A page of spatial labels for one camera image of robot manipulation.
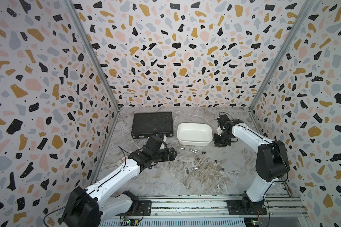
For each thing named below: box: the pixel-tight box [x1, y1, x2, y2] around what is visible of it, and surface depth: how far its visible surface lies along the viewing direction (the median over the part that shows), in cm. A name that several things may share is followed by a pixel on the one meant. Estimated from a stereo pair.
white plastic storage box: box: [177, 122, 214, 147], surface depth 106 cm
